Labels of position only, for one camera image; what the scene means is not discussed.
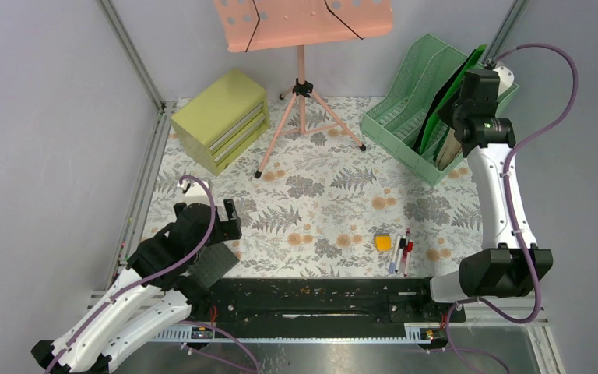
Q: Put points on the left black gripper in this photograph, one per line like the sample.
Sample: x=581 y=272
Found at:
x=229 y=230

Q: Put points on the yellow-green drawer cabinet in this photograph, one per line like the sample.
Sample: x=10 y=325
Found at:
x=223 y=121

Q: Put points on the yellow eraser block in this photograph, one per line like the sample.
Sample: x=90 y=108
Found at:
x=383 y=242

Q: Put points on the purple puzzle book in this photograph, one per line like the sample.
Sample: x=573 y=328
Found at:
x=448 y=151

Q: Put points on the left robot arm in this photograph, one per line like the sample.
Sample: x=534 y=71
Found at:
x=167 y=279

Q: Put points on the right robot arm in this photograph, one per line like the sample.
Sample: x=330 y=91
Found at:
x=510 y=263

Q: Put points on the dark grey studded plate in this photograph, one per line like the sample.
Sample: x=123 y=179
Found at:
x=214 y=262

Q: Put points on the floral tablecloth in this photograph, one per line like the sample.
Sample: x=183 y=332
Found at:
x=320 y=202

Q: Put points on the blue white marker pen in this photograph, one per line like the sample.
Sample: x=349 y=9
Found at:
x=393 y=255

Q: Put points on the black pen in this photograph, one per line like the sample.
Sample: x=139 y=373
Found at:
x=400 y=253

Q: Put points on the red marker pen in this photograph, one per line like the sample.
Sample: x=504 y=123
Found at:
x=407 y=252

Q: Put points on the green file organizer rack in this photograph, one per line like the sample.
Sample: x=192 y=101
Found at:
x=405 y=122

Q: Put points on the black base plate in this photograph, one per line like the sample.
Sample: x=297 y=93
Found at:
x=288 y=308

